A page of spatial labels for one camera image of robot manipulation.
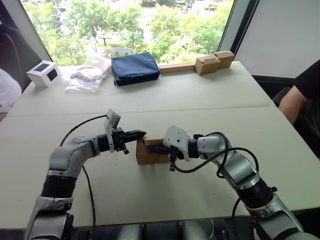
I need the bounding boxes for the black shirt of bystander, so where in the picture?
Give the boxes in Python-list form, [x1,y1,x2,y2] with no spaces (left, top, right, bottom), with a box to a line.
[293,59,320,159]

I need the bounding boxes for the dark chair backrest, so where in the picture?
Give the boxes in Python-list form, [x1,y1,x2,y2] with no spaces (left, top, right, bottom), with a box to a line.
[0,23,26,87]

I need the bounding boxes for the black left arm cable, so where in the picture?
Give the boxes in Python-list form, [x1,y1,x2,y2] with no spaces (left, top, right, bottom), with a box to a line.
[59,114,109,236]

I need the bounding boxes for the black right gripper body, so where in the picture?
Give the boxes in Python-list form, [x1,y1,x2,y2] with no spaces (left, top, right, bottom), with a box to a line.
[168,146,185,173]

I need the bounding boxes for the flat folded cardboard strip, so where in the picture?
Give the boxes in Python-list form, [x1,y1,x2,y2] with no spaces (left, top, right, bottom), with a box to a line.
[159,61,196,75]

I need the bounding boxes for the dark blue fabric pouch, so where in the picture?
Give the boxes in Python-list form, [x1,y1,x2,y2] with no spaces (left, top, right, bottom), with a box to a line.
[110,51,161,87]

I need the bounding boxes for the black chair armrest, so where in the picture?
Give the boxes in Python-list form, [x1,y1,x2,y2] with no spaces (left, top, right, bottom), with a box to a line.
[272,87,291,108]

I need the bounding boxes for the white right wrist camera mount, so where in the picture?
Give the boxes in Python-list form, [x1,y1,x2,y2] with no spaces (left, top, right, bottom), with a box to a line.
[162,125,192,162]

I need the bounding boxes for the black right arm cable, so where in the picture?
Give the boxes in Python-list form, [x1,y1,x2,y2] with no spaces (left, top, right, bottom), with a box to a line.
[172,131,260,226]

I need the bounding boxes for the white box with black windows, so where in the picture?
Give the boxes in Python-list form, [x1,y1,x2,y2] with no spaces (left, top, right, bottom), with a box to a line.
[26,59,63,88]

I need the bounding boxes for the small cardboard box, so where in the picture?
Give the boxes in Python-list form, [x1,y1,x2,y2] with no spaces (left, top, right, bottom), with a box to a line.
[136,135,172,166]

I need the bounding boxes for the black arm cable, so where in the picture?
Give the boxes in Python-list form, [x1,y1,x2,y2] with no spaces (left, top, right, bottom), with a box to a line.
[59,114,109,236]
[172,131,260,226]

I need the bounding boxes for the clear plastic bag with cloth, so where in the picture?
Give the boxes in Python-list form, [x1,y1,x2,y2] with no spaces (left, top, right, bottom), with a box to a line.
[64,53,112,94]

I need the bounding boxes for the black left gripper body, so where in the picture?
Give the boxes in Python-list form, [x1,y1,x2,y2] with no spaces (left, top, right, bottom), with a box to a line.
[111,127,130,155]

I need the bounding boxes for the bystander in white clothing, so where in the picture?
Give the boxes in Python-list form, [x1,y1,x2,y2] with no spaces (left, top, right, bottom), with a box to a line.
[0,68,23,114]

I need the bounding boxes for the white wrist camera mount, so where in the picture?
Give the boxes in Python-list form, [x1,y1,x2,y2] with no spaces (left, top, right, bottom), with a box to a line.
[162,125,192,162]
[103,108,123,153]

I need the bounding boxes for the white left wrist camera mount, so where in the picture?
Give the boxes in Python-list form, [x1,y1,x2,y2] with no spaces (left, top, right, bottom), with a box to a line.
[103,108,123,153]

